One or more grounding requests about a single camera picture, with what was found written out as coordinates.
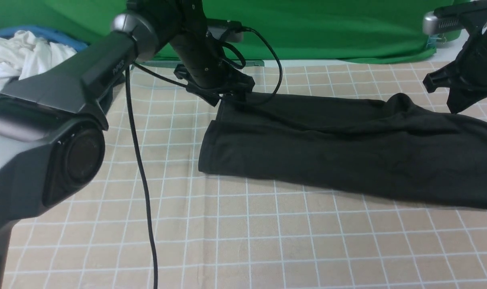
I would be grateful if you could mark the green backdrop cloth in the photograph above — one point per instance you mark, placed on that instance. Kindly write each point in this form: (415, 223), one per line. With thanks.
(361, 31)

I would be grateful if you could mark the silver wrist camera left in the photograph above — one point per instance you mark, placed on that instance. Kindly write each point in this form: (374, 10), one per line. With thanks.
(225, 30)

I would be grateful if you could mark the dark gray long-sleeve top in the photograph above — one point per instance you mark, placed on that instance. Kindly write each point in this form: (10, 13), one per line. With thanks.
(392, 149)

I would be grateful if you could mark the white crumpled garment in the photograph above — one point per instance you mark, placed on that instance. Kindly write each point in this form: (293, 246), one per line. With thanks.
(26, 55)

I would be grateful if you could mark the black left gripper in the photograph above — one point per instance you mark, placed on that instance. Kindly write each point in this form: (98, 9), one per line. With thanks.
(203, 68)

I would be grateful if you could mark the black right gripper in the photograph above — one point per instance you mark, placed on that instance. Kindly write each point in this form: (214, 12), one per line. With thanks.
(466, 76)

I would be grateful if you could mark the blue binder clip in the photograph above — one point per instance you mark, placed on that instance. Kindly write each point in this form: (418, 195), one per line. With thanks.
(434, 40)

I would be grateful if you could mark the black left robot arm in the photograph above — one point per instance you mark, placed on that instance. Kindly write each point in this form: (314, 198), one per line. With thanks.
(52, 124)

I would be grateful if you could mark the blue crumpled garment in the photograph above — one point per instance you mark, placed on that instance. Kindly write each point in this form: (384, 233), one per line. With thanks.
(47, 33)

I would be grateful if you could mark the beige grid tablecloth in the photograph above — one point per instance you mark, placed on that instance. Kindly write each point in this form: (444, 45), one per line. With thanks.
(222, 233)

